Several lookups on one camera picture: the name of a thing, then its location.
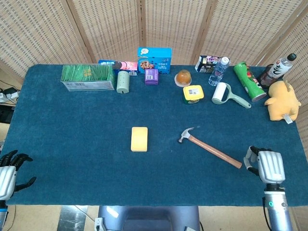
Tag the woven bamboo folding screen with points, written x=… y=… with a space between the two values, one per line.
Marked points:
x=110 y=26

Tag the black white snack box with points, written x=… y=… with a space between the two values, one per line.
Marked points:
x=207 y=63

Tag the green chips can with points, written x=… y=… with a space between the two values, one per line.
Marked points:
x=249 y=80

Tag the blue pink sandwich cookie box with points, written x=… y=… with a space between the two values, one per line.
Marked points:
x=125 y=66

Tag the small purple box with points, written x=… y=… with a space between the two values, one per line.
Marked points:
x=151 y=77

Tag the yellow sponge block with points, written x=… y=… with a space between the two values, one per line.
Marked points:
x=139 y=139

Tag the pale green lint roller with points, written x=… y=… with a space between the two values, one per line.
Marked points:
x=219 y=92

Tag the black power adapter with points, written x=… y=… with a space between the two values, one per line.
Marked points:
x=10 y=91

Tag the clear water bottle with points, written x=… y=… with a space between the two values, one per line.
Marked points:
x=217 y=72

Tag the green tissue box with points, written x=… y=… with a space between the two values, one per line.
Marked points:
x=87 y=74

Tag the yellow plush toy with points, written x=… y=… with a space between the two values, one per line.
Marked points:
x=281 y=101

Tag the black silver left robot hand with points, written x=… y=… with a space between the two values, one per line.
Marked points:
x=7 y=180

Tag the green tub yellow lid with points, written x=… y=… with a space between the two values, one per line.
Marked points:
x=193 y=93

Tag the dark drink bottle white label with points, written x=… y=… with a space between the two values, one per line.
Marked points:
x=276 y=69

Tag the blue chocolate chip cookie box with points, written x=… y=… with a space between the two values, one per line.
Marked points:
x=154 y=60

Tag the orange jelly cup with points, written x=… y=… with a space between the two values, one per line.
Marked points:
x=183 y=77

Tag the white power strip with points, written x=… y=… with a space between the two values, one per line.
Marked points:
x=10 y=96

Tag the pale green dotted cylinder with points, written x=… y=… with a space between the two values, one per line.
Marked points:
x=123 y=81

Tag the blue table cloth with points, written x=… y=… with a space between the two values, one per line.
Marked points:
x=96 y=144

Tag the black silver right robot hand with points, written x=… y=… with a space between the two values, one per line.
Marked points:
x=270 y=166

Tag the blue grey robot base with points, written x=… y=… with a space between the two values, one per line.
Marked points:
x=149 y=217

